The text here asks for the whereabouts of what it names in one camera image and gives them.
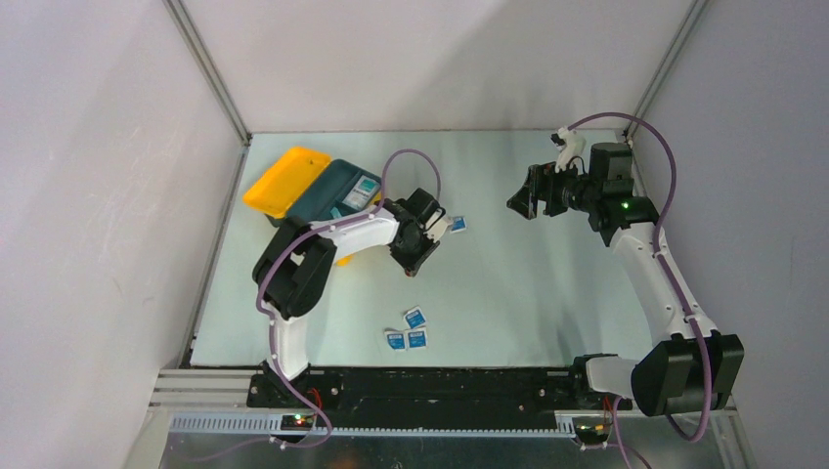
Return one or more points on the dark teal divided tray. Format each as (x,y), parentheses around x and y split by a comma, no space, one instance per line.
(327,191)

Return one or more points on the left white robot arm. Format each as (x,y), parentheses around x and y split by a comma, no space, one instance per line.
(291,275)

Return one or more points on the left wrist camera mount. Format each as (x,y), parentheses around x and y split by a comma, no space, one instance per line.
(437,226)

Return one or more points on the yellow medicine kit box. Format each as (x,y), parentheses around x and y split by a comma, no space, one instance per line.
(290,176)

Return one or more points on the blue alcohol pad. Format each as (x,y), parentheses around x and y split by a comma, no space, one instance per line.
(415,318)
(458,225)
(417,338)
(396,340)

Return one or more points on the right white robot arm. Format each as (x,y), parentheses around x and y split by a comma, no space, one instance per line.
(692,365)

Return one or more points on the medical gauze dressing packet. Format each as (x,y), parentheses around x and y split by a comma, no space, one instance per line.
(362,193)

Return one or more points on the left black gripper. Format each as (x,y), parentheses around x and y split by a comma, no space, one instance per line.
(414,264)

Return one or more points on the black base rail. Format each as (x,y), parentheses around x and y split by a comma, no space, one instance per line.
(432,398)

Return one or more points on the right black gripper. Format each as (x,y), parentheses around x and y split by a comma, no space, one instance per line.
(542,186)

